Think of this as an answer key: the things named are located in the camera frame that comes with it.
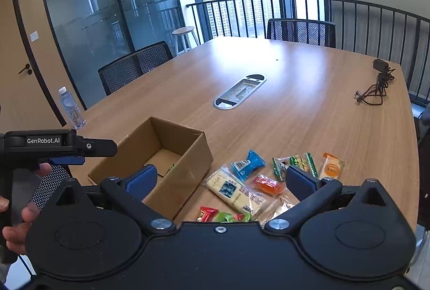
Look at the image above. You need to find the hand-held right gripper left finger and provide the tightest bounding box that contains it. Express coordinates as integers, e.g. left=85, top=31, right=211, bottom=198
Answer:
left=55, top=165, right=176, bottom=237

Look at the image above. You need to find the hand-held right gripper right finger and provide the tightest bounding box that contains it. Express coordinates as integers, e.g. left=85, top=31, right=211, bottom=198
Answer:
left=264, top=165, right=390, bottom=237

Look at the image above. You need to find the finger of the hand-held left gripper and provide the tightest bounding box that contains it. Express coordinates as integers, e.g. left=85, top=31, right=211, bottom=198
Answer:
left=49, top=137, right=118, bottom=166

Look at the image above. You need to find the clear snack packet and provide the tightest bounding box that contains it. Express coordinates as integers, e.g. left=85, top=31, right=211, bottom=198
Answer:
left=260, top=194, right=300, bottom=224

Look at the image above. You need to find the cardboard box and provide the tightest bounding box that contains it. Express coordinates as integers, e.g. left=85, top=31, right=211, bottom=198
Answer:
left=87, top=116, right=214, bottom=221

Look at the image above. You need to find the large cream cake packet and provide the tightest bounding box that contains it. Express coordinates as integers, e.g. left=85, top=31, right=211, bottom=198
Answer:
left=205, top=167, right=279, bottom=215

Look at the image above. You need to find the person's left hand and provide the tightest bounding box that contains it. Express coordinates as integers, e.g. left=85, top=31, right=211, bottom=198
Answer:
left=0, top=163, right=52, bottom=255

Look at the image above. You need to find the green striped snack packet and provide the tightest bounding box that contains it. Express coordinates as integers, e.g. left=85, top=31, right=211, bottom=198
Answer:
left=289, top=152, right=319, bottom=178

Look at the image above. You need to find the small green snack packet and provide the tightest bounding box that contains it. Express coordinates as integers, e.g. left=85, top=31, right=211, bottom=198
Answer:
left=272, top=157, right=291, bottom=182

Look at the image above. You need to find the cream orange snack packet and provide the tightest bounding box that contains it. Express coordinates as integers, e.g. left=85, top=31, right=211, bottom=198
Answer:
left=317, top=152, right=346, bottom=180

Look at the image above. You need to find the black mesh office chair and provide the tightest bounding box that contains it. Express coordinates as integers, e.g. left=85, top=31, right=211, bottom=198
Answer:
left=30, top=165, right=73, bottom=211
left=98, top=41, right=174, bottom=96
left=266, top=18, right=336, bottom=48

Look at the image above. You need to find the clear water bottle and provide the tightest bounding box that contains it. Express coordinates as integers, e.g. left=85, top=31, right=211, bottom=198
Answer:
left=59, top=87, right=87, bottom=130

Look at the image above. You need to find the wooden door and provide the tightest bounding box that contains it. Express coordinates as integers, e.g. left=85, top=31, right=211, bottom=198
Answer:
left=0, top=0, right=66, bottom=133

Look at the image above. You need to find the blue snack packet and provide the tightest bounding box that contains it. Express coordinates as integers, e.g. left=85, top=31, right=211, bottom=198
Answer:
left=230, top=149, right=267, bottom=181

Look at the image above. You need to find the red candy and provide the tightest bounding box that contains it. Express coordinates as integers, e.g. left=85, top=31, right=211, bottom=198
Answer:
left=196, top=207, right=219, bottom=222

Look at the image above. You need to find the green candy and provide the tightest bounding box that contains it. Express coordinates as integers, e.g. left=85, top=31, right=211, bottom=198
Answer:
left=215, top=212, right=251, bottom=222

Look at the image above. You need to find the white round stool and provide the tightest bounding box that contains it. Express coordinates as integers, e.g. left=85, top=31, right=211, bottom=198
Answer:
left=172, top=26, right=199, bottom=56

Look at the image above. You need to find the black metal railing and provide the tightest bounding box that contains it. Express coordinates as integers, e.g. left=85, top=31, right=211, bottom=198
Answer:
left=186, top=0, right=430, bottom=96

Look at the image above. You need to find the silver table cable port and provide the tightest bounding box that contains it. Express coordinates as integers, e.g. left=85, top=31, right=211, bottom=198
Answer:
left=213, top=74, right=267, bottom=109

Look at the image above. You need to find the black cable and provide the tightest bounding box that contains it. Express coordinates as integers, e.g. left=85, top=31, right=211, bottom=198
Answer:
left=354, top=67, right=396, bottom=105

